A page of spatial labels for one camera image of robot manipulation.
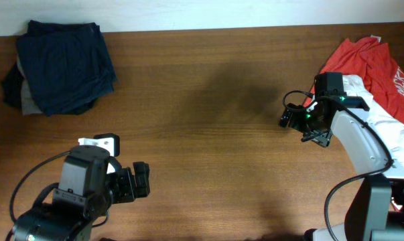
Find navy blue shorts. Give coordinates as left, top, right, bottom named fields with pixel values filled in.
left=16, top=20, right=117, bottom=116

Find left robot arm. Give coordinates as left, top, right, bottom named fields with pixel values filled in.
left=7, top=145, right=150, bottom=241

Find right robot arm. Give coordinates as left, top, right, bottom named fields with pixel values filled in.
left=279, top=72, right=404, bottom=241

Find white garment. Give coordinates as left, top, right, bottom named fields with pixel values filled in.
left=343, top=74, right=404, bottom=164

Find grey folded trousers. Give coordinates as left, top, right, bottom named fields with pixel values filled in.
left=17, top=57, right=42, bottom=116

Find black folded garment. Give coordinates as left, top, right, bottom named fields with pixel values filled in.
left=1, top=64, right=97, bottom=116

